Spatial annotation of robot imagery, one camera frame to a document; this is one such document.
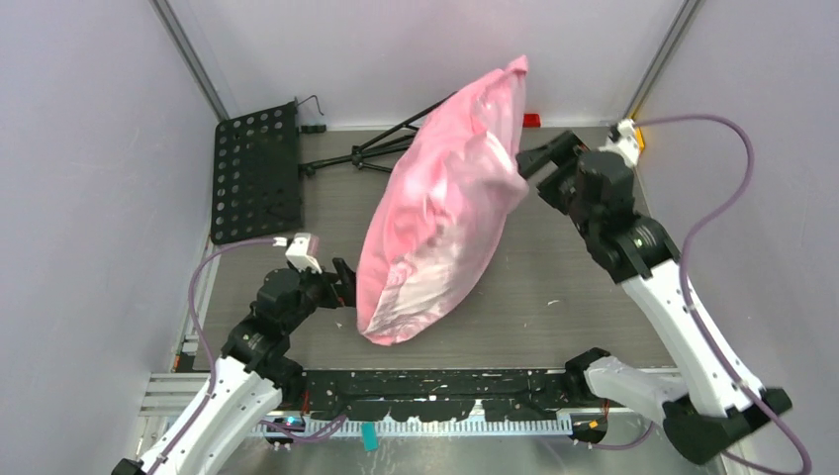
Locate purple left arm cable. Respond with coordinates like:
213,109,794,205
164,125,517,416
140,237,290,475

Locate pink pillowcase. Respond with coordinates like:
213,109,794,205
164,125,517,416
356,55,529,346

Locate red toy block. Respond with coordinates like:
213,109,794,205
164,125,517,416
522,113,542,129

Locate black perforated music stand tray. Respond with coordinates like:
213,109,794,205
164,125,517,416
210,101,304,245

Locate black folded tripod stand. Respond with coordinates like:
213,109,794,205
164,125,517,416
298,94,452,177

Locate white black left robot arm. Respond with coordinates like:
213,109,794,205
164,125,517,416
113,258,356,474

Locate yellow toy block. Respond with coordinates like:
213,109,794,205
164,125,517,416
633,126,645,150

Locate aluminium slotted rail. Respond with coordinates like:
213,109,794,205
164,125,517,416
233,413,670,439

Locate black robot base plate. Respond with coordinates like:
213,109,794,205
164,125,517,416
279,369,604,423

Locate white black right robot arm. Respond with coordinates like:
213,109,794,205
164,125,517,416
516,126,792,464

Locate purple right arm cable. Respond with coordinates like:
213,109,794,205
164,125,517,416
631,114,814,475

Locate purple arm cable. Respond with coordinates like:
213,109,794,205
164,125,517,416
631,114,814,475
140,237,290,475

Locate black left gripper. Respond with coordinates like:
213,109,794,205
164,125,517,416
283,257,371,333

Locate teal tape piece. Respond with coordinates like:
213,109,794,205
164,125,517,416
361,422,379,452

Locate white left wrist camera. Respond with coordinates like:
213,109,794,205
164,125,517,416
285,233,323,274

